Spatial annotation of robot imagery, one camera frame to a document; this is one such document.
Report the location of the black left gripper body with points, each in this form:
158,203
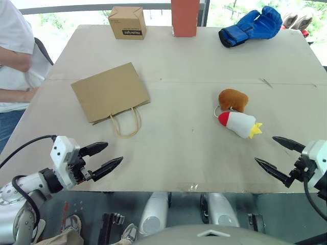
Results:
78,170

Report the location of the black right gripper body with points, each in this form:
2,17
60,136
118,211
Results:
304,168

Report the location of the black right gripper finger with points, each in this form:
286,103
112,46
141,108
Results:
274,170
290,144

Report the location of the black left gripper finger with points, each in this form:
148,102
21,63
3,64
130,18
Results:
107,168
95,148

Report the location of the person's bare forearm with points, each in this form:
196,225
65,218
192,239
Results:
15,60
15,95

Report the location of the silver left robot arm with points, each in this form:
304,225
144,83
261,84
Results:
30,182

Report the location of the white red rocket plush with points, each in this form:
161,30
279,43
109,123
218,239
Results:
240,123

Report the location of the grey white sneaker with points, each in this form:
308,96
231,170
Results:
72,224
130,232

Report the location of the silver robot left leg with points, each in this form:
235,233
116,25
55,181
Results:
153,214

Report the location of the silver robot leg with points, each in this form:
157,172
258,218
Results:
222,210
153,214

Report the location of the silver robot right leg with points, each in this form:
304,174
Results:
222,210

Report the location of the khaki trousers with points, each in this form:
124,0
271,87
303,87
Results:
61,240

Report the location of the brown plush toy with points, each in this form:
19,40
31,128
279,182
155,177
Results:
233,99

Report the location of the grey robot torso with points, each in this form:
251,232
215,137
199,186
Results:
217,236

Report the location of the dark chair back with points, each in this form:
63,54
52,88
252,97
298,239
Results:
44,51

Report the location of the small red object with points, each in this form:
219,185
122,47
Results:
305,33

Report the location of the beige shoe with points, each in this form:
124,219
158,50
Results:
290,20
305,21

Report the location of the blue boxing glove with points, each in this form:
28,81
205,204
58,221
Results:
251,26

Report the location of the small brown cardboard box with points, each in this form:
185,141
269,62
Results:
127,21

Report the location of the grey window railing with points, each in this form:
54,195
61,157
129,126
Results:
76,8

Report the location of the person in white shirt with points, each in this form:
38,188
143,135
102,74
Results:
12,25

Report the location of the tall red-brown box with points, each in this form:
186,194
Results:
185,18

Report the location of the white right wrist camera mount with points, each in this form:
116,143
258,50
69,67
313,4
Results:
316,153

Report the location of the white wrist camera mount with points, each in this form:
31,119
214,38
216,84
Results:
59,155
316,153

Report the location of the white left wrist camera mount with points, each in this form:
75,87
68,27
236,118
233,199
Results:
59,155

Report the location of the black metal bracket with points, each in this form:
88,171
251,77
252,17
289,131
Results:
256,223
110,227

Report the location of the grey window post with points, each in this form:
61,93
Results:
204,12

